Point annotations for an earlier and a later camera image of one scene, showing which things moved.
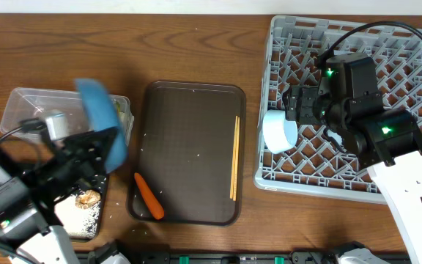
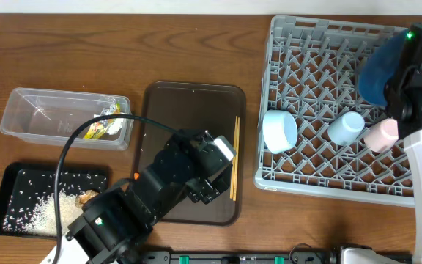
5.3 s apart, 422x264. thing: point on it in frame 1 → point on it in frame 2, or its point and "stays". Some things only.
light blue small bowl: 279,134 stays
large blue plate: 102,115 → 380,67
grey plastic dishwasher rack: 410,67 stays
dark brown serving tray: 182,149 stays
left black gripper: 79,157 → 213,190
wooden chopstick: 234,160 stays
